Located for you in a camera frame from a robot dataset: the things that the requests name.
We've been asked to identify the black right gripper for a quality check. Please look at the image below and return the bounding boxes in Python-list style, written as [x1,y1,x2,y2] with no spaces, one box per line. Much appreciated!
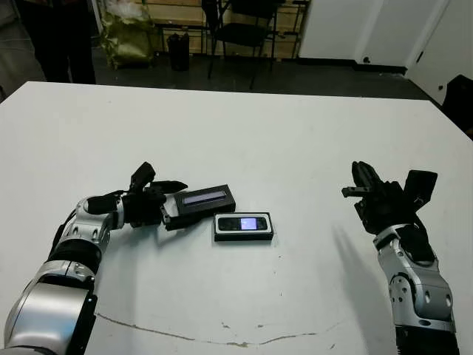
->
[341,160,421,236]

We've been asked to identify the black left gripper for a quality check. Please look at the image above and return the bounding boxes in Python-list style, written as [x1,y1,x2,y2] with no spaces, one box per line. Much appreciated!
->
[120,180,208,232]

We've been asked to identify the black box lid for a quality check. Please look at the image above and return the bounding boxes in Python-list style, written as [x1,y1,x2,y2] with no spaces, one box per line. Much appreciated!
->
[163,183,238,231]

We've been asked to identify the black box base white insert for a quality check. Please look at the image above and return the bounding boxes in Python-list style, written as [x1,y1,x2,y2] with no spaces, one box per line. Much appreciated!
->
[212,211,276,245]

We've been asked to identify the small black bin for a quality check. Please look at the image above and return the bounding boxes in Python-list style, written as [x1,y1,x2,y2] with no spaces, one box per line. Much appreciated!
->
[166,32,191,72]

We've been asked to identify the white door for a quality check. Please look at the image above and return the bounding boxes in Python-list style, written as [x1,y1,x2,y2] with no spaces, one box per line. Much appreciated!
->
[404,0,473,109]

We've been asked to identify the green sack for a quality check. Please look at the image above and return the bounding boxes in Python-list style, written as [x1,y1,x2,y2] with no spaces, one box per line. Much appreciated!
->
[100,0,158,70]

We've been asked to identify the black mesh office chair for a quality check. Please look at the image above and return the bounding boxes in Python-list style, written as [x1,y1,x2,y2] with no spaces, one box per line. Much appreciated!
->
[216,0,281,90]

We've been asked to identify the person in beige jacket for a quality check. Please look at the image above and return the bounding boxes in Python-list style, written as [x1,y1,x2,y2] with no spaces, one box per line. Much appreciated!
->
[20,0,98,86]

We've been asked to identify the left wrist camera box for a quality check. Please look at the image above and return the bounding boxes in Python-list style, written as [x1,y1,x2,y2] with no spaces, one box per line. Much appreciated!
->
[128,160,157,193]

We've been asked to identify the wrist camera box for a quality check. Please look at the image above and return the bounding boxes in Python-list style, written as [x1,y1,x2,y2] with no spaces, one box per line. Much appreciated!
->
[128,160,157,193]
[401,169,439,214]

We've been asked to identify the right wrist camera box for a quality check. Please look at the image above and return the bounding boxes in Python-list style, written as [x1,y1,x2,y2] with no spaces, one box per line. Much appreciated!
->
[401,169,439,214]

